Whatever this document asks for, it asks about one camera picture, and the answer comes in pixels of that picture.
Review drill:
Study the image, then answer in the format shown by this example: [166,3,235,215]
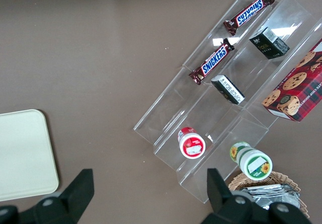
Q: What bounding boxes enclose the clear acrylic stepped display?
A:
[133,0,322,204]

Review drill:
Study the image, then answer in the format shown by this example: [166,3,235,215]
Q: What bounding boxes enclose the Snickers chocolate bar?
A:
[189,38,235,86]
[223,0,275,36]

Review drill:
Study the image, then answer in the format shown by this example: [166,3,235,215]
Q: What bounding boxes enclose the red lid white jar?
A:
[177,127,206,160]

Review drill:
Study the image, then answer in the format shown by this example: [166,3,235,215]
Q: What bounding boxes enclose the small black carton box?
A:
[249,27,290,60]
[210,74,246,106]

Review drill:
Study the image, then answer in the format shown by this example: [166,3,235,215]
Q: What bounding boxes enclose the light wicker basket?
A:
[227,171,309,218]

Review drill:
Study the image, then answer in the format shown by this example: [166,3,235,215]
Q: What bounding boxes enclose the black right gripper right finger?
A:
[201,168,312,224]

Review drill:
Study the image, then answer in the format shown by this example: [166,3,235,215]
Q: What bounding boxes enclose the beige rectangular tray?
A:
[0,109,60,202]

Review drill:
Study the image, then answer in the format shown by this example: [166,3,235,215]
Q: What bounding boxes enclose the green lid sunflower jar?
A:
[229,141,273,181]

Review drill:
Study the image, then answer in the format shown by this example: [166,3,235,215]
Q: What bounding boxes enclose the stacked aluminium foil containers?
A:
[237,183,301,211]

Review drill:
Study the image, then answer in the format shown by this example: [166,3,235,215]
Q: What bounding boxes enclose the red plaid cookie box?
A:
[261,38,322,122]

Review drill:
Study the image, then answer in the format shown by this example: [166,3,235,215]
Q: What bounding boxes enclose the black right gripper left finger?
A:
[17,168,95,224]

